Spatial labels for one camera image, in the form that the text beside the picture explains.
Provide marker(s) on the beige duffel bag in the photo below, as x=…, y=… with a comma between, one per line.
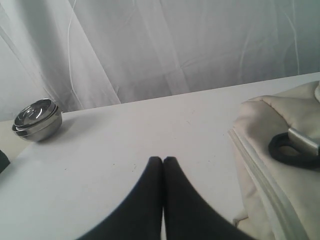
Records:
x=279, y=181

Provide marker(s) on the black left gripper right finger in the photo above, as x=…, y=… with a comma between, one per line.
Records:
x=187, y=215

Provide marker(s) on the white backdrop curtain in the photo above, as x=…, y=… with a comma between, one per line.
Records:
x=85, y=54

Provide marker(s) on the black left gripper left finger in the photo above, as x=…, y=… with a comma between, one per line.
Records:
x=139, y=216

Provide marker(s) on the stacked steel bowls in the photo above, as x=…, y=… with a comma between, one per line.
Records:
x=38, y=121

